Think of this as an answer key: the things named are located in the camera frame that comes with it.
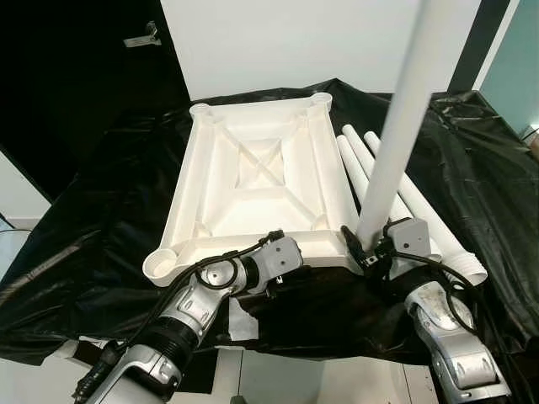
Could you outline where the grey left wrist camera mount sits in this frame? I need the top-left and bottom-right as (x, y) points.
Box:
(250, 236), (305, 287)

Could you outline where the black plastic cover sheet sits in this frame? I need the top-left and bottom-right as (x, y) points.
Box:
(0, 78), (539, 367)

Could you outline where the white tape piece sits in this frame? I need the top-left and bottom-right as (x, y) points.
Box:
(226, 296), (259, 343)

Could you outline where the silver door handle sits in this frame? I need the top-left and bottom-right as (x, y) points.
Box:
(124, 23), (161, 47)

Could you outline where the dark vertical pillar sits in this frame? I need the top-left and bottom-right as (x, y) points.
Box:
(446, 0), (513, 95)

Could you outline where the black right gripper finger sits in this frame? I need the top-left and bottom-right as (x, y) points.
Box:
(340, 225), (371, 268)

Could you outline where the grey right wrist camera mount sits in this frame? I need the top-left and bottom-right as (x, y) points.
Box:
(383, 217), (436, 263)

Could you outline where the teal glass panel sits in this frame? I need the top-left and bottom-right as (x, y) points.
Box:
(480, 0), (539, 140)

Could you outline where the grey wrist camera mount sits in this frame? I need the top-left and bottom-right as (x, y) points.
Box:
(383, 217), (436, 263)
(250, 236), (305, 287)

